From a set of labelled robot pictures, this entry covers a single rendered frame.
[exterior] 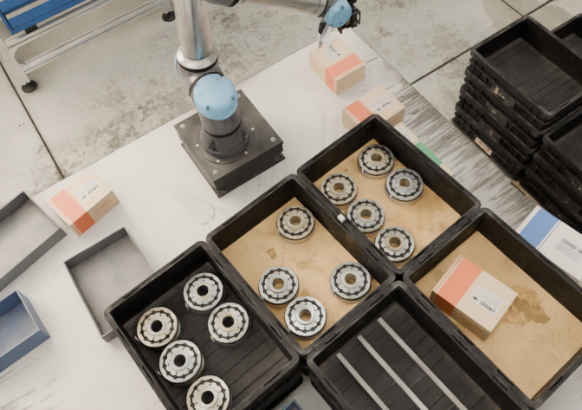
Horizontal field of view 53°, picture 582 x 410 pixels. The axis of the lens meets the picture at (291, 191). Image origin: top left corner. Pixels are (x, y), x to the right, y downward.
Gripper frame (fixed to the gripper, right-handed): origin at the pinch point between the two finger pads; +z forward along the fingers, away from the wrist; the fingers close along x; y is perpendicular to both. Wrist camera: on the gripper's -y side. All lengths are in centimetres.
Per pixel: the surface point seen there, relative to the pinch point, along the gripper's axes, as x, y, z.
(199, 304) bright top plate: -81, 52, 1
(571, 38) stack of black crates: 117, 16, 60
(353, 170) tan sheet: -24.5, 41.8, 4.1
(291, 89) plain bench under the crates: -16.9, -3.2, 17.3
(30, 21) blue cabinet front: -78, -139, 53
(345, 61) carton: 1.3, 3.4, 9.8
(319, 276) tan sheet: -51, 62, 4
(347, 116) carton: -11.5, 21.6, 10.4
